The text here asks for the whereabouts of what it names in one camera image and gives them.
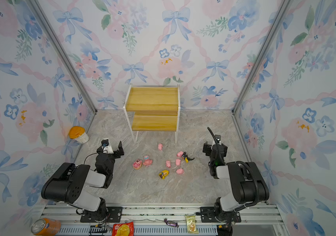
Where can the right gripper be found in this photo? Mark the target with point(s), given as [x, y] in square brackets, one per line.
[208, 149]

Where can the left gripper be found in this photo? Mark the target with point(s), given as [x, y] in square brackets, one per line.
[116, 153]

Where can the pink bear toy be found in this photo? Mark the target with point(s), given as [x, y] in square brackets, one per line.
[137, 164]

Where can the pink toy with blue bow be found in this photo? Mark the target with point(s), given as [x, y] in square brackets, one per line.
[147, 161]

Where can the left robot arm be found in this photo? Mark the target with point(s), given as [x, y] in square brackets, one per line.
[68, 182]

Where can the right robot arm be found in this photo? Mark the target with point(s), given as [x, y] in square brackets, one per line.
[248, 187]

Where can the black yellow duck toy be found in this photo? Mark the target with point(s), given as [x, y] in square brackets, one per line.
[186, 157]

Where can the pink pig toy lying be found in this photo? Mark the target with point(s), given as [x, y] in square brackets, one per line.
[180, 171]

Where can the wooden two-tier shelf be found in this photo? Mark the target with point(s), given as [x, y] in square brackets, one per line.
[152, 108]

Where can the yellow bear toy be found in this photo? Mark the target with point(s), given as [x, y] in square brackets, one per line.
[164, 174]

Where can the green snack packet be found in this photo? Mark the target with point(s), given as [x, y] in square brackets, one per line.
[191, 224]

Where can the red snack packet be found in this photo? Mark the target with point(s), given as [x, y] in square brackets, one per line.
[124, 229]

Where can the purple wrapped candy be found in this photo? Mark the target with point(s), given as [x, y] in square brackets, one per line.
[171, 223]

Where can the orange soda can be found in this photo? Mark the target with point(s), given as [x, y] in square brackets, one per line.
[46, 227]

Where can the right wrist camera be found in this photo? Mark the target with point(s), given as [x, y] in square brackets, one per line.
[217, 140]

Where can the aluminium rail base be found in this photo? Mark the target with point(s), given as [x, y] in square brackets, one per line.
[259, 220]

